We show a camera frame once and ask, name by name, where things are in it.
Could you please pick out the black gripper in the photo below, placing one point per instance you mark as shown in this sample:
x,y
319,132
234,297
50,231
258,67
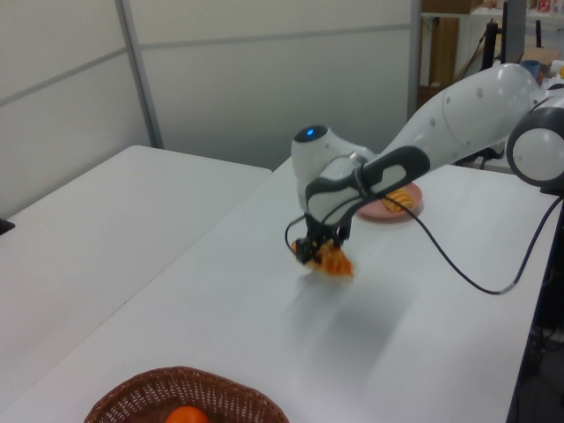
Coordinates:
x,y
326,232

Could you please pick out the braided toy bread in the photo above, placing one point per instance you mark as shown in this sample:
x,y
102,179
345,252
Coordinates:
x,y
337,264

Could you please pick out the ribbed toy bread roll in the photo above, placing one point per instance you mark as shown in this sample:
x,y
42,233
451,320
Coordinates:
x,y
398,200

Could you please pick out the orange toy mandarin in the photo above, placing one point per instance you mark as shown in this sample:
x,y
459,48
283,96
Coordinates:
x,y
187,415

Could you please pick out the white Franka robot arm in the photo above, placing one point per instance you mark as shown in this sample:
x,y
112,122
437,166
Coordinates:
x,y
462,119

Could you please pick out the pink plate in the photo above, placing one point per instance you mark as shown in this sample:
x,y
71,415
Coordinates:
x,y
416,200

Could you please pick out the brown woven basket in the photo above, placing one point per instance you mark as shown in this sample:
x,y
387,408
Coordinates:
x,y
141,396

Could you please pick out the brown cardboard box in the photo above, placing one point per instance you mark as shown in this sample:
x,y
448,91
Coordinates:
x,y
449,5

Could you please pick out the blue cup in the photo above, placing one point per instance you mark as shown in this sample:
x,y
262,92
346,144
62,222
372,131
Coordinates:
x,y
531,68

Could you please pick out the grey metal partition post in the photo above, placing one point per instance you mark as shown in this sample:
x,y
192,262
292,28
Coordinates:
x,y
138,75
414,53

